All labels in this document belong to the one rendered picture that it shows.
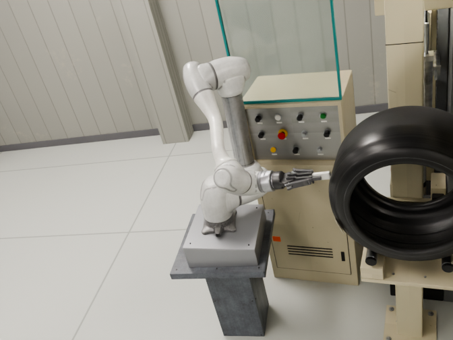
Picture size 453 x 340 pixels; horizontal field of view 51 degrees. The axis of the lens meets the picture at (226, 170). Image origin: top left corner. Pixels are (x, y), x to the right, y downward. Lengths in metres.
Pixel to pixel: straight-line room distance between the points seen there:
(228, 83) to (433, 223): 1.08
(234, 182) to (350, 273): 1.45
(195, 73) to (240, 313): 1.39
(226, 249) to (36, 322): 1.76
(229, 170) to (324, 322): 1.44
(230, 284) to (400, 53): 1.49
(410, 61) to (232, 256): 1.22
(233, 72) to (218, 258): 0.92
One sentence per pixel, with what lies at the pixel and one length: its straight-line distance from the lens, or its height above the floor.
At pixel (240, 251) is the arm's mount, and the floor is 0.75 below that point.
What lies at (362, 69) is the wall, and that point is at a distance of 4.88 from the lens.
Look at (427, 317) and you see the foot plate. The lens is 3.01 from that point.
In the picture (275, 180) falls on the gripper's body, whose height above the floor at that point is 1.23.
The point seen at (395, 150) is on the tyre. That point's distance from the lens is 1.69.
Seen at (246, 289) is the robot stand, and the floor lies 0.39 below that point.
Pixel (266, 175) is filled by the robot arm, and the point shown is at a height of 1.25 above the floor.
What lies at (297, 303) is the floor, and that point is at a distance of 3.11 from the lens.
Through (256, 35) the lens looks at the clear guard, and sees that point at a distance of 2.40.
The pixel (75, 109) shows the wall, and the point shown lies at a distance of 5.77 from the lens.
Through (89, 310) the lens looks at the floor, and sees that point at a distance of 3.57.
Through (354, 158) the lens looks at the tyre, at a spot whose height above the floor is 1.38.
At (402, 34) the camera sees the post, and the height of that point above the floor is 1.69.
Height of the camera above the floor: 2.31
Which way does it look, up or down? 31 degrees down
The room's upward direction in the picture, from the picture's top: 14 degrees counter-clockwise
